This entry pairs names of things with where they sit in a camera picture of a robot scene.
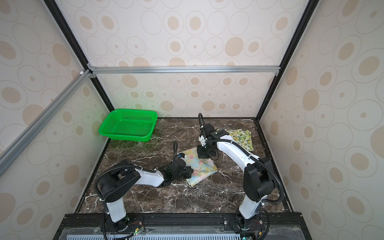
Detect lemon print skirt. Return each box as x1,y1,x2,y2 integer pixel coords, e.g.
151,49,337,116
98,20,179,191
227,129,254,152

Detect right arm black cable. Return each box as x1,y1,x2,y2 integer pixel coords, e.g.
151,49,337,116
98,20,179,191
197,112,285,204

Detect black frame post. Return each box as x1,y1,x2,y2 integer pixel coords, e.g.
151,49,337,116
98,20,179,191
43,0,115,112
255,0,319,123

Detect left aluminium rail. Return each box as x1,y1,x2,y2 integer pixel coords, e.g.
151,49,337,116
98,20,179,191
1,70,91,175

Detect back aluminium rail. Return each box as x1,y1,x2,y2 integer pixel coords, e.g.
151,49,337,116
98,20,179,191
91,66,280,74

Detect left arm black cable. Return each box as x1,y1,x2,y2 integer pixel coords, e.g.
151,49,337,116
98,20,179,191
93,140,179,202

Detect aluminium rail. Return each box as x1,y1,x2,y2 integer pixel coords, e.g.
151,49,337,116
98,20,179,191
91,66,280,74
1,70,91,175

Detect green plastic basket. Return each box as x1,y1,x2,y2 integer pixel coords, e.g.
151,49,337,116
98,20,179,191
99,109,158,142

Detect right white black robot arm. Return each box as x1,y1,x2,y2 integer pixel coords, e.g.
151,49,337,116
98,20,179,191
197,124,281,220

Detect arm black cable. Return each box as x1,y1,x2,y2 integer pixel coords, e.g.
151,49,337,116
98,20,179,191
197,112,285,204
93,140,179,202

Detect pastel floral skirt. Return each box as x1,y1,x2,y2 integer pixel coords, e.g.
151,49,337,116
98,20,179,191
183,147,218,187

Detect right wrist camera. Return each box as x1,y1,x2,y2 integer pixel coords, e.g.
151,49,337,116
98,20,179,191
199,136,206,147

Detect left black frame post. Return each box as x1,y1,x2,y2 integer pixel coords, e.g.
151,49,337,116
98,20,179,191
43,0,115,112

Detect right black frame post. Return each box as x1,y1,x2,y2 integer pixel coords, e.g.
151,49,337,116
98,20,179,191
255,0,319,123

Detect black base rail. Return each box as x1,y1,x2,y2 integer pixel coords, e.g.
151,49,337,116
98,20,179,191
54,213,311,240

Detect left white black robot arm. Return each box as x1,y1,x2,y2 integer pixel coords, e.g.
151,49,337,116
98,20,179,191
94,154,194,223

